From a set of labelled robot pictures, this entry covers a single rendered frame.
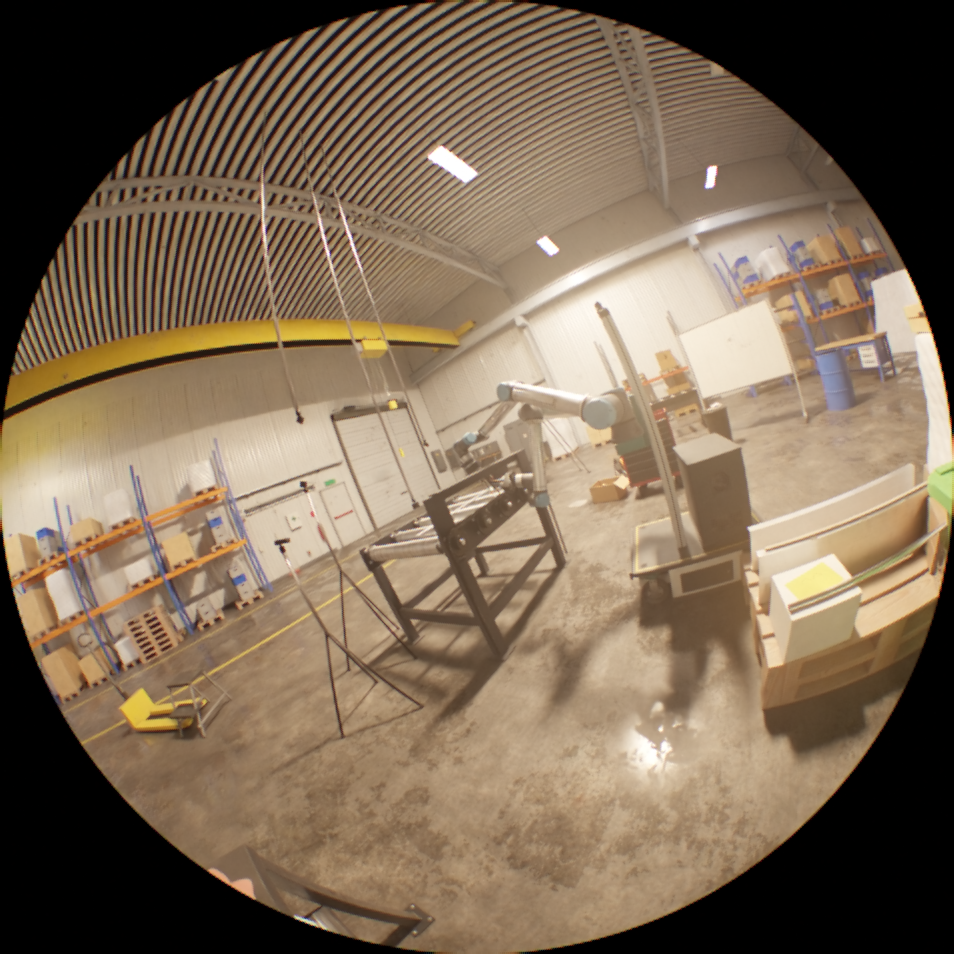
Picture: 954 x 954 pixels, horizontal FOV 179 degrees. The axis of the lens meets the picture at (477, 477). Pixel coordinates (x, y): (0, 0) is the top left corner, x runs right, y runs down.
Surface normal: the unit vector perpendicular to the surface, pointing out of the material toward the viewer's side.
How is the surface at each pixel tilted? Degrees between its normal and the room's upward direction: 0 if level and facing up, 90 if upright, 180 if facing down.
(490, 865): 0
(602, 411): 93
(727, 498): 90
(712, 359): 90
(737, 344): 90
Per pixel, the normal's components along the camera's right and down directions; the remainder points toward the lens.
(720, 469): -0.46, 0.26
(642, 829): -0.37, -0.92
